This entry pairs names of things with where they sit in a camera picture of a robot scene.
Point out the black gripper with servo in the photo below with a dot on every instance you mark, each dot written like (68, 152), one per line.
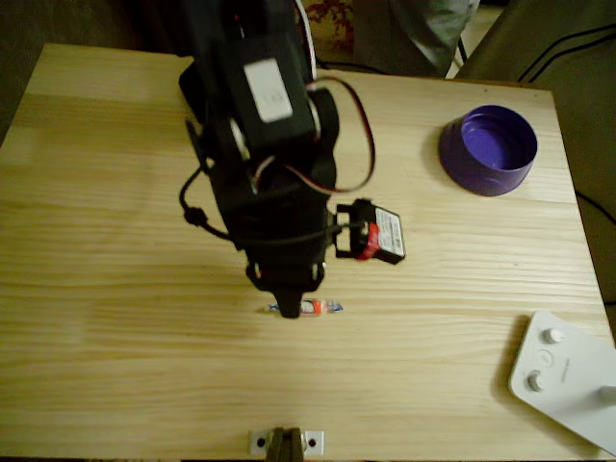
(285, 280)

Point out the white candy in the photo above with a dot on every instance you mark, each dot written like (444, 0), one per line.
(317, 308)

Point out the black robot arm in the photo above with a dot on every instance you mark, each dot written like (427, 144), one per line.
(250, 58)

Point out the purple bowl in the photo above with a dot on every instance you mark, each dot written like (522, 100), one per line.
(481, 178)

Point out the white lamp base with knobs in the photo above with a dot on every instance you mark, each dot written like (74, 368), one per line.
(558, 375)

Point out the floral cushion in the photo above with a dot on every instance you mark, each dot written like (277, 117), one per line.
(332, 19)

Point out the grey trouser leg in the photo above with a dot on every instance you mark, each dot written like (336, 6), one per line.
(409, 33)

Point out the silver metal bracket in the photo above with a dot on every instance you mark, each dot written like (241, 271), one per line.
(313, 442)

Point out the black camera pole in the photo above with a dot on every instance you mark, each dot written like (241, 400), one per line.
(286, 447)

